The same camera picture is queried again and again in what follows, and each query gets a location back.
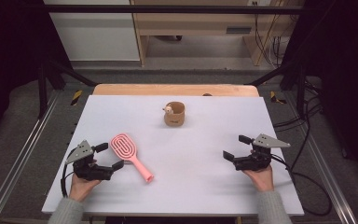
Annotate left hand-held gripper black cable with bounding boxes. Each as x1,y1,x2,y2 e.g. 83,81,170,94
60,147,77,199

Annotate person's right hand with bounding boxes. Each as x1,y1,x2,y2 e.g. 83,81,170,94
241,164,275,193

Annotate right hand-held gripper black cable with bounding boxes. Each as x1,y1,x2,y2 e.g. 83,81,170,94
269,153,334,217

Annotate brown cup with small figure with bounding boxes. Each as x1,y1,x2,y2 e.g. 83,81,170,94
162,101,186,128

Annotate aluminium rail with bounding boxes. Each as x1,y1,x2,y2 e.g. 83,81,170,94
283,91,358,224
0,90,62,224

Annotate light wooden desk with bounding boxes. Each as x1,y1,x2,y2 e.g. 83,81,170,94
130,0,306,67

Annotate pink hairbrush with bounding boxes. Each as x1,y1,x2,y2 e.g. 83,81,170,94
109,133,155,184

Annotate black horizontal metal bar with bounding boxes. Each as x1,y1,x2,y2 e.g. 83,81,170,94
42,4,306,15

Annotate yellow and black tape marker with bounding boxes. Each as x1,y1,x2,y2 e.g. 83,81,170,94
70,90,84,106
269,91,287,105

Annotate dark curtain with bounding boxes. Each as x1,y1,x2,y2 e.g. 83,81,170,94
282,0,358,189
0,0,73,148

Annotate wooden table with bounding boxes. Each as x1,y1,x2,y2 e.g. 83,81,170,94
92,83,260,98

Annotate black cables on floor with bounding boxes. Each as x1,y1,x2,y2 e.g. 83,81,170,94
272,77,324,129

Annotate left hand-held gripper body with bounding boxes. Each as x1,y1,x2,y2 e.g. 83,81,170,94
65,139,115,182

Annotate hand-held gripper black cable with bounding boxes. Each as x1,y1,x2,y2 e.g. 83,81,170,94
60,147,77,199
269,153,334,217

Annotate bundle of hanging cables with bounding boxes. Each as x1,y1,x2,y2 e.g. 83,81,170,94
252,1,294,68

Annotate white cabinet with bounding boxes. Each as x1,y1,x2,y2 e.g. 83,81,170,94
43,0,141,63

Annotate black metal stand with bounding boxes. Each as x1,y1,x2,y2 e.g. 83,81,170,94
244,60,308,119
36,60,99,119

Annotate person's left hand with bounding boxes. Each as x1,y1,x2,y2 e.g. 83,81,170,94
69,175,103,203

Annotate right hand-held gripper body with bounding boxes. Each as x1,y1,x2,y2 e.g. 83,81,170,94
233,133,292,172

